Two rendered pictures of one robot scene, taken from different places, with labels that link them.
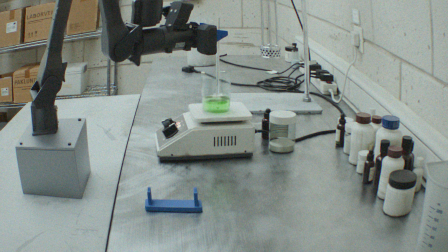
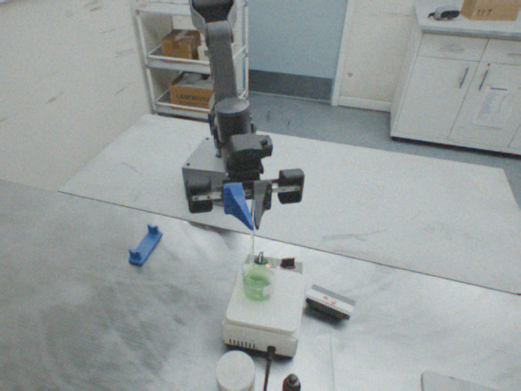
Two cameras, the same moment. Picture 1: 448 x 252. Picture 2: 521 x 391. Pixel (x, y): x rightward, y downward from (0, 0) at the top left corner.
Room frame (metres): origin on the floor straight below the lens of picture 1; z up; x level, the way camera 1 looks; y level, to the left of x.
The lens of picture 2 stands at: (1.27, -0.34, 1.52)
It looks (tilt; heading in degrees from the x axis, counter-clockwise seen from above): 40 degrees down; 111
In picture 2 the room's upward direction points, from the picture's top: straight up
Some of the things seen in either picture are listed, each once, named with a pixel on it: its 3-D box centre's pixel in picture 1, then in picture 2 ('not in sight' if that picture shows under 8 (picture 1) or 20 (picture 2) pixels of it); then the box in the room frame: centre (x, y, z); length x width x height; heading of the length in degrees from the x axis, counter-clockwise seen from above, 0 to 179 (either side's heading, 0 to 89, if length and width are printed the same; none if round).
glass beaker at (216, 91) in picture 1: (216, 93); (257, 274); (1.15, 0.02, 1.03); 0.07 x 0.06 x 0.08; 2
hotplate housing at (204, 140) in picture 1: (207, 132); (267, 297); (1.17, 0.04, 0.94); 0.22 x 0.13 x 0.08; 99
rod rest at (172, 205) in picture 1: (172, 199); (145, 242); (0.85, 0.09, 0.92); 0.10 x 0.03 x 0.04; 94
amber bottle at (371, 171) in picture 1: (369, 165); not in sight; (0.95, -0.29, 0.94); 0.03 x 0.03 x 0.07
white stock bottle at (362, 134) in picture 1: (362, 138); not in sight; (1.07, -0.30, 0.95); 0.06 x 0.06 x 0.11
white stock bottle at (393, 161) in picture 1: (392, 172); not in sight; (0.86, -0.33, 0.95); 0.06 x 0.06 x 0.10
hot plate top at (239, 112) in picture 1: (219, 111); (265, 296); (1.17, 0.01, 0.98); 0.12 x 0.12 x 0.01; 9
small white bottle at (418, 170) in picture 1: (417, 174); not in sight; (0.87, -0.40, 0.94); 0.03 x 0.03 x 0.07
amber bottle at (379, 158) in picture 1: (382, 163); not in sight; (0.92, -0.32, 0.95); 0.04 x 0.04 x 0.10
